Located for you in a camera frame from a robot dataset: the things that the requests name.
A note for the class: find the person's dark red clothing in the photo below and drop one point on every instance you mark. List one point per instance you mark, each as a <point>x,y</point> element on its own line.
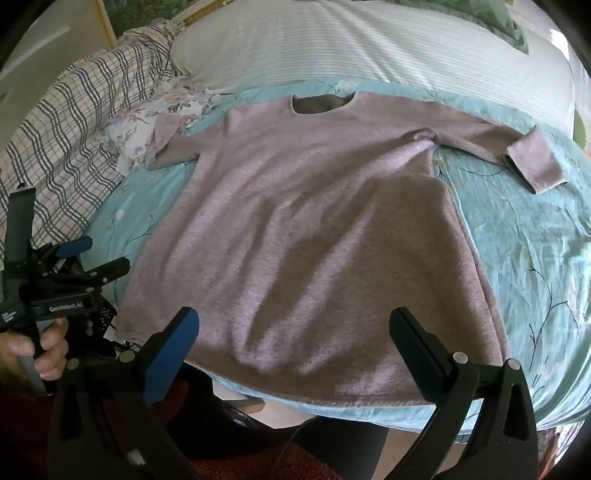
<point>23,438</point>

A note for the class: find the teal floral bedsheet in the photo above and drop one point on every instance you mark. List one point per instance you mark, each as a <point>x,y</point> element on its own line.
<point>517,240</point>

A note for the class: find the person's left hand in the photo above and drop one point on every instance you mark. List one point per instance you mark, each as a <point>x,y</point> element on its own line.
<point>50,346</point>

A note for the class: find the white floral cloth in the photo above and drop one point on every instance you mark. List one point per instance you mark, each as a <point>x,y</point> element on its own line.
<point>138,129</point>

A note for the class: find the white striped quilt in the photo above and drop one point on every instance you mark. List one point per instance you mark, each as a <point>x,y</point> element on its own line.
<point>332,41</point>

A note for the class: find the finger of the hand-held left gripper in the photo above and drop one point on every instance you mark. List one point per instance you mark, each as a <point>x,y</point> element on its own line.
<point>76,247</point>
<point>111,270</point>

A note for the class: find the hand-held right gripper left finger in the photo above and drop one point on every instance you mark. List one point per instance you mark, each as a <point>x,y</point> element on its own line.
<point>171,351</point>

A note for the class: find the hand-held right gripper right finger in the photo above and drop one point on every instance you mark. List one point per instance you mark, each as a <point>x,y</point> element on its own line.
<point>415,351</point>

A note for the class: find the plaid checked blanket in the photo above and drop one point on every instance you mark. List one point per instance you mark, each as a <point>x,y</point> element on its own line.
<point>64,129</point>

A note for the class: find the lilac knit sweater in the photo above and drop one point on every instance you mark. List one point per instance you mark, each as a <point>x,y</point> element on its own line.
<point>295,230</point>

